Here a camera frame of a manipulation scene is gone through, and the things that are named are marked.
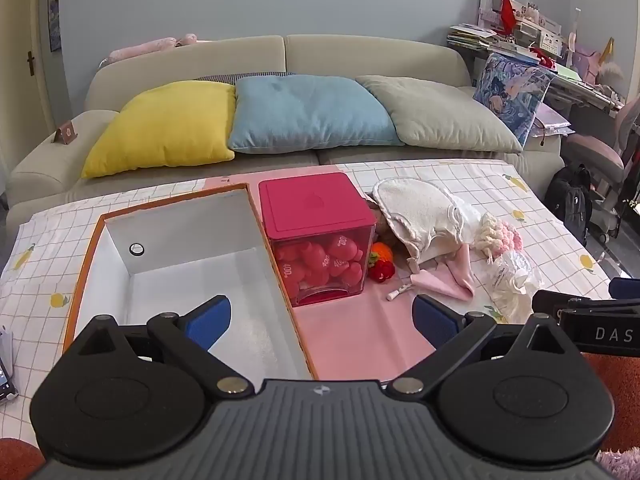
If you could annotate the door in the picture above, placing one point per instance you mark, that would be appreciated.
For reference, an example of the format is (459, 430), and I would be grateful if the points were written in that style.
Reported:
(20, 85)

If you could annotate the pink folder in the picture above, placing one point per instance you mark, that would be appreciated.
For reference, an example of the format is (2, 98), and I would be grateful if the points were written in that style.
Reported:
(552, 120)

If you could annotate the pile of books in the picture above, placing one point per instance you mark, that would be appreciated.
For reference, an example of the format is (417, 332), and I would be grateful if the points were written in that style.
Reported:
(472, 35)

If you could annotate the orange box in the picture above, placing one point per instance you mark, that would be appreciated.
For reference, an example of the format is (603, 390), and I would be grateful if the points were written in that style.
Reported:
(200, 260)

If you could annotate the pink white crochet flowers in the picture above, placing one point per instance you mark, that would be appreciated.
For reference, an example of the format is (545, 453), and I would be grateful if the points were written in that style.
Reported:
(505, 235)

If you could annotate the small white tube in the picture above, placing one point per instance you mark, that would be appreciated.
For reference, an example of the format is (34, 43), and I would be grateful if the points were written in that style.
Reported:
(397, 292)

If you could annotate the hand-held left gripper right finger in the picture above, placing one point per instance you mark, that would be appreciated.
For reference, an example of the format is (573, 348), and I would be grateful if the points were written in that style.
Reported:
(435, 320)

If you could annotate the pink fluffy mat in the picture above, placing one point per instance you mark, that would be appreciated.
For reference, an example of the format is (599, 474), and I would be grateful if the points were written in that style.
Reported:
(625, 467)

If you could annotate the small brown stand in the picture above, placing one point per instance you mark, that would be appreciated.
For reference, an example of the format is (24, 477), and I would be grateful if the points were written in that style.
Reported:
(66, 132)

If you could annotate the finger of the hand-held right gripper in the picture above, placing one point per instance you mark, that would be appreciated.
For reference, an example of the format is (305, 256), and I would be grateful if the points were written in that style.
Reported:
(625, 287)
(550, 300)

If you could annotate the desk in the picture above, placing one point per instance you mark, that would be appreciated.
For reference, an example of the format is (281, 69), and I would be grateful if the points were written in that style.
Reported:
(585, 92)

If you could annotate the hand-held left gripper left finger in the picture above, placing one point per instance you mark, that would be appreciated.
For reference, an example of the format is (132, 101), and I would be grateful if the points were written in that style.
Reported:
(207, 317)

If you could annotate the yellow pillow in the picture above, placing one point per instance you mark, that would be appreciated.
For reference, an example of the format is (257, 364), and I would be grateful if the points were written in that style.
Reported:
(165, 125)

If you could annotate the beige sofa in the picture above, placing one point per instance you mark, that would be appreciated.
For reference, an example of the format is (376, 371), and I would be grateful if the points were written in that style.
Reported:
(350, 55)

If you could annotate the purple bag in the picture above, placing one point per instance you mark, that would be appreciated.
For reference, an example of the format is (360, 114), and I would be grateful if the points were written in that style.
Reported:
(585, 62)

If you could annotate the orange red plush toy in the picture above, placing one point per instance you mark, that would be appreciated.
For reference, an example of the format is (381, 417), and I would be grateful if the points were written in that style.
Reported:
(382, 260)

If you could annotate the white terry towel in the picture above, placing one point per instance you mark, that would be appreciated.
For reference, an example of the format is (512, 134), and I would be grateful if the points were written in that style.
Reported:
(415, 215)

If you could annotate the pink cloth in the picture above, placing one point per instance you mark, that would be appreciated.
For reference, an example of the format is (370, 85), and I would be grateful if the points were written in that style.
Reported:
(450, 280)

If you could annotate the dark phone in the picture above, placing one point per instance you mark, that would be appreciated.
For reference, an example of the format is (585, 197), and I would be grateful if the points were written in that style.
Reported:
(5, 382)

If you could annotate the clear plastic bag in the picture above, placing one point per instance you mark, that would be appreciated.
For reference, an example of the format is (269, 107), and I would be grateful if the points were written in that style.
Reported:
(530, 267)

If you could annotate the houndstooth cloth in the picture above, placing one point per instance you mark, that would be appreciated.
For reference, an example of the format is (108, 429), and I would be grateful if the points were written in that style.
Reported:
(220, 77)

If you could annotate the wall poster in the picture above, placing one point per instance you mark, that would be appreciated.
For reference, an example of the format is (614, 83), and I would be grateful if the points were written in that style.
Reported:
(54, 25)

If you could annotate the red ornament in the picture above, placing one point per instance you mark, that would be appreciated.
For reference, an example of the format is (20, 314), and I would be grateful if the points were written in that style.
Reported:
(507, 10)

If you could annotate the long pink plush toy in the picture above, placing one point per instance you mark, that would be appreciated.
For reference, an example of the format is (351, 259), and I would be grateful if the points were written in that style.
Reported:
(145, 48)

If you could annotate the blue printed pillow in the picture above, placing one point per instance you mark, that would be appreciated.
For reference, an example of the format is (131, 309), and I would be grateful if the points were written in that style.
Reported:
(510, 90)

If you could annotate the grey pillow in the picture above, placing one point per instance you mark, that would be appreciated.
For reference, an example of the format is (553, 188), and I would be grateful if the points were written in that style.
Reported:
(440, 110)

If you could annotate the white desk shelf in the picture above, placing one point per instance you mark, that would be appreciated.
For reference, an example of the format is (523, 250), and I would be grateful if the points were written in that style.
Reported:
(535, 22)

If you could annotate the pink chair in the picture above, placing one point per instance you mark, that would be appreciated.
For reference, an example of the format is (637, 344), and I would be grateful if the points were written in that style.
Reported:
(595, 152)

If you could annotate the black backpack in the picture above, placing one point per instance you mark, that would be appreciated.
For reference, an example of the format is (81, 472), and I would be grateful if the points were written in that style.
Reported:
(570, 200)

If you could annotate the red lidded clear container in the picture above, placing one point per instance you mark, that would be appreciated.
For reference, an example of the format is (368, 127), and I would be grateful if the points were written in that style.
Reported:
(315, 200)

